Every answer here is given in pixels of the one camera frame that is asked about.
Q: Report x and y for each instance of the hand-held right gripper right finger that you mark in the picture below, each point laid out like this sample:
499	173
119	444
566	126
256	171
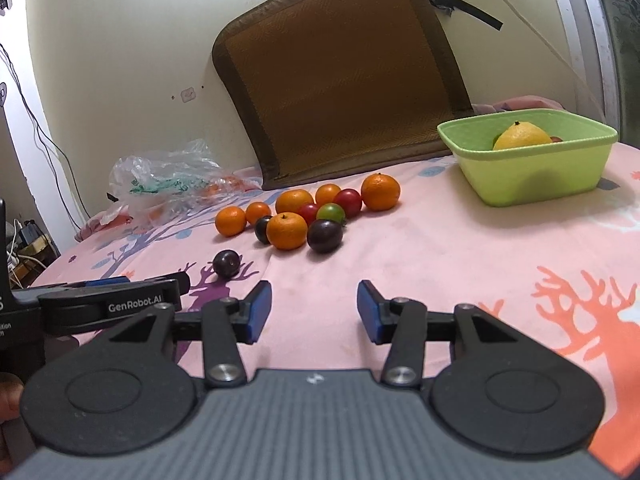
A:
367	315

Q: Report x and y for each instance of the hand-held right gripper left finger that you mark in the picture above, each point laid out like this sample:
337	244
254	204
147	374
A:
259	312

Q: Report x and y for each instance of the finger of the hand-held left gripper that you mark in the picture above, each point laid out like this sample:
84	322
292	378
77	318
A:
107	280

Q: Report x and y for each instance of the cluster of mandarin oranges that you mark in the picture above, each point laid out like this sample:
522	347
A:
286	230

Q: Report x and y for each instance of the green plastic basin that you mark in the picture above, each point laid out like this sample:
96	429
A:
535	175

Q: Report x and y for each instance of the person's left hand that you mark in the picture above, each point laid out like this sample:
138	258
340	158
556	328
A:
9	410

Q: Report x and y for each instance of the large dark purple cherry tomato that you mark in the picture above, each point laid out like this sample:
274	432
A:
325	236

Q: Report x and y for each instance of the pink printed bedsheet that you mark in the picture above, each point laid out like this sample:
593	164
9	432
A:
450	260

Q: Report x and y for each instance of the green and red cherry tomato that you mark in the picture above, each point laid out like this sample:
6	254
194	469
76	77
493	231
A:
330	212

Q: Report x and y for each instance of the clear plastic bag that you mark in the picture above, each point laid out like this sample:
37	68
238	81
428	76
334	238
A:
165	175

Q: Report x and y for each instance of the wrapped orange fruit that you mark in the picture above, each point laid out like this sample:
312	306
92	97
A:
216	189

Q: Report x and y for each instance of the brown woven seat cushion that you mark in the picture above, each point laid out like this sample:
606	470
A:
340	85

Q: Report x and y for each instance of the yellow lemon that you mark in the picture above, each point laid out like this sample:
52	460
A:
522	136

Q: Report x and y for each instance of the pink crumpled cloth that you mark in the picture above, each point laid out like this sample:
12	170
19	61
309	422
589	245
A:
505	105

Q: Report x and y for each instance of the black tape strips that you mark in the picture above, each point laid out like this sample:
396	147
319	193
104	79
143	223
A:
470	2

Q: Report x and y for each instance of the clear wall hook sticker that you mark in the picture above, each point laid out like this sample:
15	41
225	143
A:
189	94

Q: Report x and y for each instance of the window frame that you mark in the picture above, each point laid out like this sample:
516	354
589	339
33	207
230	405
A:
595	60

